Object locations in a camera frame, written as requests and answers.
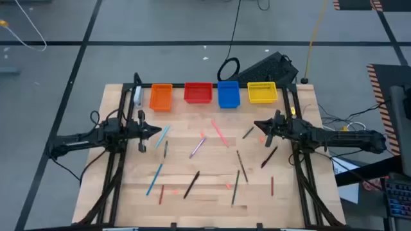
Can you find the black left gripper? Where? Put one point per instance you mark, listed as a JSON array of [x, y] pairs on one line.
[[135, 130]]

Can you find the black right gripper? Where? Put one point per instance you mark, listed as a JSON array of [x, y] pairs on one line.
[[282, 128]]

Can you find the light blue pen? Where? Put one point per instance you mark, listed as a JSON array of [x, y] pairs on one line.
[[162, 136]]

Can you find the dark green crayon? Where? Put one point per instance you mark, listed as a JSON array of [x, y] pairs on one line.
[[165, 149]]

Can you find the dark red pen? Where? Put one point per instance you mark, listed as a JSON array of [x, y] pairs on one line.
[[269, 157]]

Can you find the pink pencil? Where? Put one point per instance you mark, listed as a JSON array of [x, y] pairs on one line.
[[220, 133]]

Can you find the light purple pen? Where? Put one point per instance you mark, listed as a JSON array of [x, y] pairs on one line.
[[197, 148]]

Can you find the blue pencil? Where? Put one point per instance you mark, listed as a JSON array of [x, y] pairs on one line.
[[154, 179]]

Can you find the red crayon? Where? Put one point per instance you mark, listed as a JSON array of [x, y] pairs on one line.
[[272, 186]]

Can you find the brown-red crayon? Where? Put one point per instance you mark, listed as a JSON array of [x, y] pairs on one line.
[[161, 194]]

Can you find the black pen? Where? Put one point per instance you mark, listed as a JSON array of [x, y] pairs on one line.
[[191, 184]]

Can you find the green pencil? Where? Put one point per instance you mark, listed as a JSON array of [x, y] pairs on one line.
[[235, 188]]

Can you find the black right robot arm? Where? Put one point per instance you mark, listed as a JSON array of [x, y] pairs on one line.
[[350, 139]]

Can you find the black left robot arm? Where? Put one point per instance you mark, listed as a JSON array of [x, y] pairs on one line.
[[77, 143]]

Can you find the yellow plastic bin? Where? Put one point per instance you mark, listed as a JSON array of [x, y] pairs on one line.
[[262, 93]]

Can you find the orange plastic bin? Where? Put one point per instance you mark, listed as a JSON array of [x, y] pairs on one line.
[[160, 97]]

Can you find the blue plastic bin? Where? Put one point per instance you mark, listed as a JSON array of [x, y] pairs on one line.
[[228, 94]]

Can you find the black keyboard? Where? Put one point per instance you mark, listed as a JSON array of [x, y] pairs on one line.
[[269, 69]]

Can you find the red plastic bin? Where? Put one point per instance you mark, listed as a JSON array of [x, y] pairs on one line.
[[198, 93]]

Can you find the yellow floor plug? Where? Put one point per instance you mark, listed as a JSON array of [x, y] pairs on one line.
[[344, 128]]

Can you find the white paper sheet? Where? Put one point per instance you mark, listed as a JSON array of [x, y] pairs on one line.
[[350, 192]]

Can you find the black desk beam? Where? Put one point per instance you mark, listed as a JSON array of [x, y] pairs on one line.
[[369, 171]]

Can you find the black mat with hazard stripes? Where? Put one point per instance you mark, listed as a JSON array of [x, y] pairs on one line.
[[353, 4], [382, 77]]

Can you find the grey panel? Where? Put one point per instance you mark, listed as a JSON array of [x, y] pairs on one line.
[[399, 128]]

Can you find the backlit computer keyboard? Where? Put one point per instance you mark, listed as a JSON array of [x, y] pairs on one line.
[[399, 199]]

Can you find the grey-blue floor object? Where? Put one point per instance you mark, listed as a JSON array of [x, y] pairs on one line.
[[8, 70]]

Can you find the white box on frame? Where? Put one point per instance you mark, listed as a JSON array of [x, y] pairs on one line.
[[138, 96]]

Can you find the black aluminium table frame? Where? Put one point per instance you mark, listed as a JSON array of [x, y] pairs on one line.
[[180, 85]]

